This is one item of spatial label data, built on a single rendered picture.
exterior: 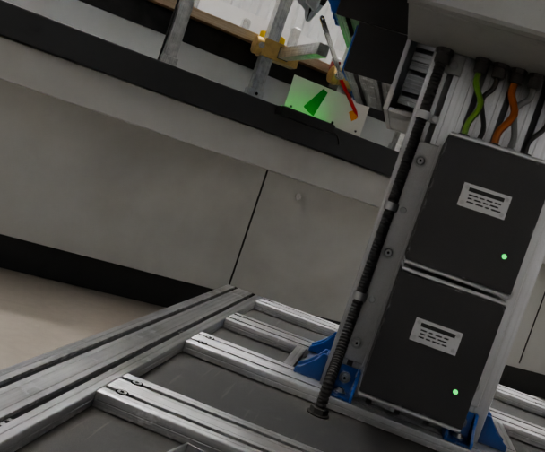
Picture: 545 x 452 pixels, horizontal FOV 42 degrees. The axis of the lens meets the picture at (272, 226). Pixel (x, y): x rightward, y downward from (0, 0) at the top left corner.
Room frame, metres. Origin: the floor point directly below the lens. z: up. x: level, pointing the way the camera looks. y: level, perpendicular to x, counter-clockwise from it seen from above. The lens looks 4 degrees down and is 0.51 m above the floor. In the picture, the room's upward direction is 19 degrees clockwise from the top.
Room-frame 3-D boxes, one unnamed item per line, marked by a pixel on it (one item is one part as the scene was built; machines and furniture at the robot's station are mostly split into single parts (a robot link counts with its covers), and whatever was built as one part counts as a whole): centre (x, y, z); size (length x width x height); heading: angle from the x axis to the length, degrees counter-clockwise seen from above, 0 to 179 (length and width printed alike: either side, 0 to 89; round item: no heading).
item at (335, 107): (2.10, -0.04, 0.75); 0.26 x 0.01 x 0.10; 113
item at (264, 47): (2.04, 0.15, 0.84); 0.13 x 0.06 x 0.05; 113
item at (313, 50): (1.98, 0.10, 0.84); 0.43 x 0.03 x 0.04; 23
